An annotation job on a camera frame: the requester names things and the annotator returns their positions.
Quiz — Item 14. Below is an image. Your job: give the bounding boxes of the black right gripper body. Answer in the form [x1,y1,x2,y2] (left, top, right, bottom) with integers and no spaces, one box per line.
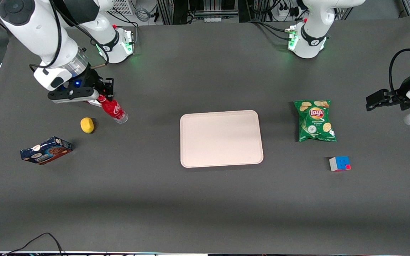
[70,67,106,95]

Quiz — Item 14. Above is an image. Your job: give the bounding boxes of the white power strip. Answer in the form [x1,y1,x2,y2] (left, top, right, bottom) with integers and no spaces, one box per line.
[278,3,300,18]

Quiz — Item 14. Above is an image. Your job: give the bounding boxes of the green Lay's chips bag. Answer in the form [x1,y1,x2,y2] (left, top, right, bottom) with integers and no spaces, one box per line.
[293,100,337,143]

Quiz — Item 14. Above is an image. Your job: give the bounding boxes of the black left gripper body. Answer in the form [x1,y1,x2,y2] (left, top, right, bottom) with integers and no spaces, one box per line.
[383,71,410,109]

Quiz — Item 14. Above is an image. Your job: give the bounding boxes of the blue chocolate cookie box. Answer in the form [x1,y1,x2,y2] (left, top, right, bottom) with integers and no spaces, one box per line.
[20,136,73,165]

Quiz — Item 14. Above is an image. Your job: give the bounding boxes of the metal equipment rack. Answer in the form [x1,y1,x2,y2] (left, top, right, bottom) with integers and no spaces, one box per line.
[157,0,241,25]

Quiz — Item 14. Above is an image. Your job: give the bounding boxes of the pale pink rectangular tray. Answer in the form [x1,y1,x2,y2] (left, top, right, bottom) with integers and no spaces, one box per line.
[180,110,264,168]

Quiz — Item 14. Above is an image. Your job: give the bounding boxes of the Rubik's cube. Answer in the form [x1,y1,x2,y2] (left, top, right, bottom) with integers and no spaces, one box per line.
[329,156,351,172]

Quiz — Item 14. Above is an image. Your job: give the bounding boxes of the black cable at right base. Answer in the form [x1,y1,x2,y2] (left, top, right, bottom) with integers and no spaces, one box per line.
[114,14,138,45]

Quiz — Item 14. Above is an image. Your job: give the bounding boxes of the red coke bottle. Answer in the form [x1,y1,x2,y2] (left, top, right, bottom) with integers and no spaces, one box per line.
[97,94,128,124]

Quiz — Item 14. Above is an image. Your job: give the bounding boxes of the yellow lemon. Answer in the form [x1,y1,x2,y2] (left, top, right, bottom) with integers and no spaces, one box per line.
[80,117,95,134]

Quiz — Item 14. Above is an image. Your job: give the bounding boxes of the black cables at left base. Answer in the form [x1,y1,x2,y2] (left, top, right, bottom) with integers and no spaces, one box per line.
[249,20,294,40]

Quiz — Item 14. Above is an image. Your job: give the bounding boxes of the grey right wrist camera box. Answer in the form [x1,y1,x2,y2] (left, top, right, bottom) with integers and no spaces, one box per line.
[48,86,100,104]

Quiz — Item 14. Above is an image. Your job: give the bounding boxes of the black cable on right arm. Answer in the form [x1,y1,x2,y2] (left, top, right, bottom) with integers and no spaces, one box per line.
[29,0,110,73]

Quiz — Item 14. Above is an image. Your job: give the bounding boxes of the grey coiled cable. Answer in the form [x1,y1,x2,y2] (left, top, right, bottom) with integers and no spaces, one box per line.
[135,6,151,22]

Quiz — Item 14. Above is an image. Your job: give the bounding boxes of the black cable at table edge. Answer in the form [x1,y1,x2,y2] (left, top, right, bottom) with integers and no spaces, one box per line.
[3,233,67,256]

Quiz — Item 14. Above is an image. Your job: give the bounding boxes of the white vented box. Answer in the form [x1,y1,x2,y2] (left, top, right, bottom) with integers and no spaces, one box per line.
[107,0,135,15]

